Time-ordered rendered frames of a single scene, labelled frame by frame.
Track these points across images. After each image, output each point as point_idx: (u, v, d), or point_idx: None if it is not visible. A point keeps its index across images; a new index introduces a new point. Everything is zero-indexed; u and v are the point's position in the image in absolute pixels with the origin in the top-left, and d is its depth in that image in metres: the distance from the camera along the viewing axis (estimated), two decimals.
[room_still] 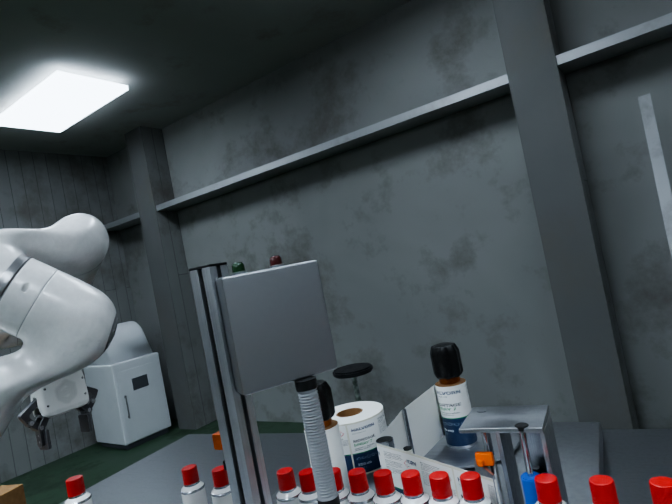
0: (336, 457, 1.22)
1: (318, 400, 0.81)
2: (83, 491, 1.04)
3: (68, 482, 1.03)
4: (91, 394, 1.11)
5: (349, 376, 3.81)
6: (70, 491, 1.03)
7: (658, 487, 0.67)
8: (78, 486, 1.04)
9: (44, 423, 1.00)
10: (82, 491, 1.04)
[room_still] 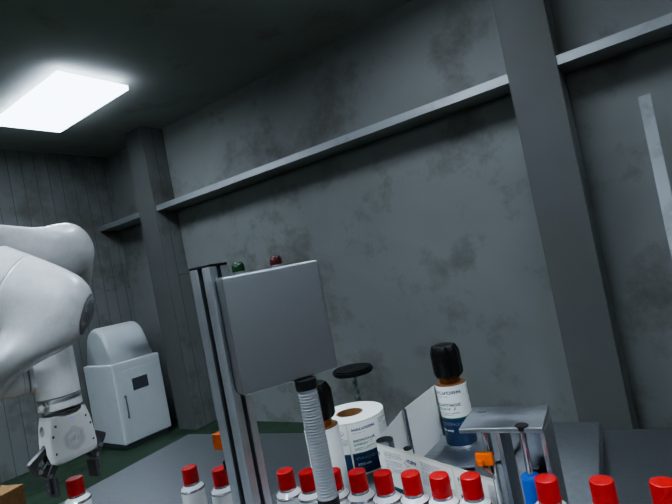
0: (336, 457, 1.22)
1: (318, 400, 0.81)
2: (83, 491, 1.04)
3: (68, 482, 1.03)
4: (99, 437, 1.11)
5: (349, 376, 3.81)
6: (70, 491, 1.03)
7: (658, 487, 0.67)
8: (78, 486, 1.04)
9: (53, 471, 1.00)
10: (82, 491, 1.04)
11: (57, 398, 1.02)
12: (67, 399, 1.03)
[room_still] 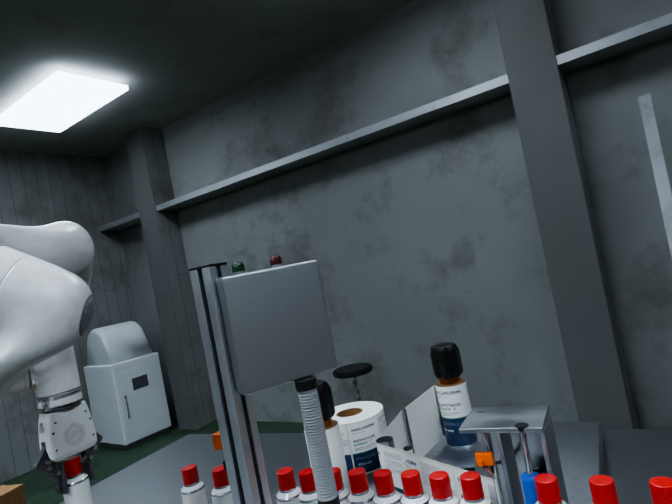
0: (336, 457, 1.22)
1: (318, 400, 0.81)
2: (80, 471, 1.05)
3: (65, 462, 1.04)
4: (95, 440, 1.10)
5: (349, 376, 3.81)
6: (67, 471, 1.04)
7: (658, 487, 0.67)
8: (75, 466, 1.04)
9: (60, 468, 1.02)
10: (79, 471, 1.05)
11: (57, 394, 1.02)
12: (67, 395, 1.03)
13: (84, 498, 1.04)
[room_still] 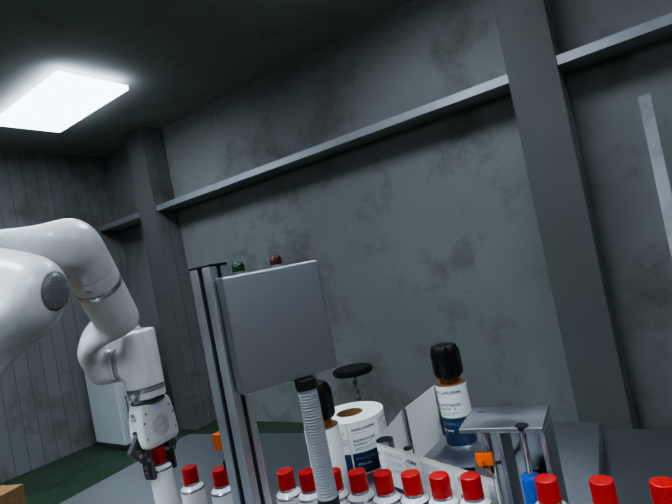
0: (336, 457, 1.22)
1: (318, 400, 0.81)
2: (166, 459, 1.14)
3: (153, 451, 1.12)
4: None
5: (349, 376, 3.81)
6: (155, 459, 1.12)
7: (658, 487, 0.67)
8: (161, 455, 1.13)
9: (149, 455, 1.10)
10: (165, 459, 1.13)
11: (147, 388, 1.11)
12: (155, 389, 1.12)
13: (170, 484, 1.12)
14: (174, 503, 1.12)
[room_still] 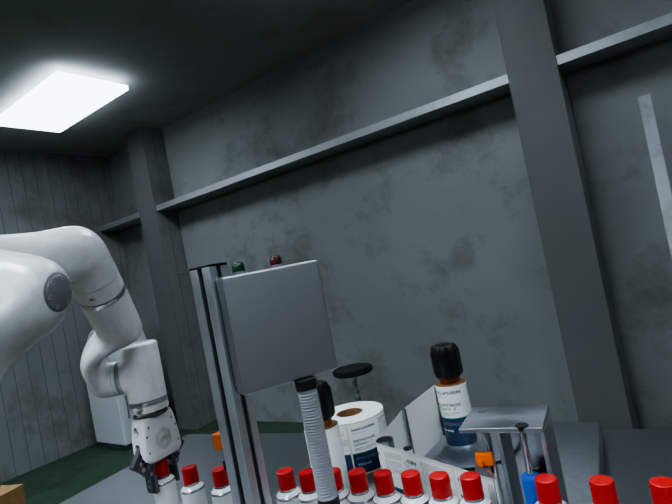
0: (336, 457, 1.22)
1: (318, 400, 0.81)
2: (168, 473, 1.13)
3: (155, 464, 1.12)
4: None
5: (349, 376, 3.81)
6: (157, 472, 1.12)
7: (658, 487, 0.67)
8: (164, 468, 1.13)
9: (152, 469, 1.10)
10: (167, 473, 1.13)
11: (149, 401, 1.10)
12: (158, 402, 1.11)
13: (173, 497, 1.12)
14: None
